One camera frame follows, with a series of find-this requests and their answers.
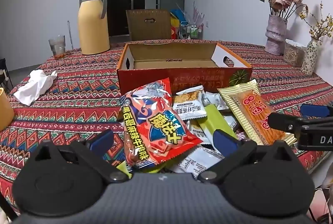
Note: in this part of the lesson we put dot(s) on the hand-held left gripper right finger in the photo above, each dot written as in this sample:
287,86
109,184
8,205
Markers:
225,140

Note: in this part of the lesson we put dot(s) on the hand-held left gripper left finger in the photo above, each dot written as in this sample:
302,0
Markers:
101,142

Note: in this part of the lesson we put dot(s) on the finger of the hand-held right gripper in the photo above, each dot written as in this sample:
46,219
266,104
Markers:
314,110
283,121

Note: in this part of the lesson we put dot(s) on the green snack packet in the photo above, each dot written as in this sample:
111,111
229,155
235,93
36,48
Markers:
216,120
123,169

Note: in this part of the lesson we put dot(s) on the yellow striped long packet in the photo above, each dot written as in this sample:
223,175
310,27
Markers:
255,112

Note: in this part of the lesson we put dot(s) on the gold snack packet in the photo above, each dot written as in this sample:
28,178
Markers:
188,104

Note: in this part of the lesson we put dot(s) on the red snack bag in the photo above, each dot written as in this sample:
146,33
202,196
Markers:
153,125

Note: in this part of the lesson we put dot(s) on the orange cardboard box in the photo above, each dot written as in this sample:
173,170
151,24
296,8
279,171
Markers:
182,78

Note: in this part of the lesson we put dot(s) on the patterned red tablecloth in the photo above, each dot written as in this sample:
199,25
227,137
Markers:
78,99

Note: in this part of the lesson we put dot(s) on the clear storage container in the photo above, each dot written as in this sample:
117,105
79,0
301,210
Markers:
292,54

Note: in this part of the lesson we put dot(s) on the pink ceramic vase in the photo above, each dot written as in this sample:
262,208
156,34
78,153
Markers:
276,34

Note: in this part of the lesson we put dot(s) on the crumpled white tissue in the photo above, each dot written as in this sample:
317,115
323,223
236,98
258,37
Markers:
33,86

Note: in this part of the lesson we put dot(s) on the yellow cup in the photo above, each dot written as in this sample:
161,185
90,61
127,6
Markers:
5,109

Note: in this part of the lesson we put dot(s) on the glass cup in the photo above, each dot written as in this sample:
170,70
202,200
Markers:
57,47

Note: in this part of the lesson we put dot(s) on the yellow thermos jug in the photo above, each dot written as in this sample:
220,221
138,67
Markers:
93,26

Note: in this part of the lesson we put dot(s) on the black chair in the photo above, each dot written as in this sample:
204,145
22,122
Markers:
5,75

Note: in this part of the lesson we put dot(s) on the red box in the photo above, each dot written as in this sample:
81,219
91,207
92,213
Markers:
174,32

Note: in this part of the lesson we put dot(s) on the yellow bag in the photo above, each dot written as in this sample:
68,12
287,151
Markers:
174,23

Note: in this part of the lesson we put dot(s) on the pink feather decoration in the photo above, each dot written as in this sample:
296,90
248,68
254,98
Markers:
197,14

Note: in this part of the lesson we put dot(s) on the dark door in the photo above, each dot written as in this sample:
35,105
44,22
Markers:
114,10

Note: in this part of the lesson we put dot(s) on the blue bag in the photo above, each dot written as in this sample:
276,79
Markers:
178,13

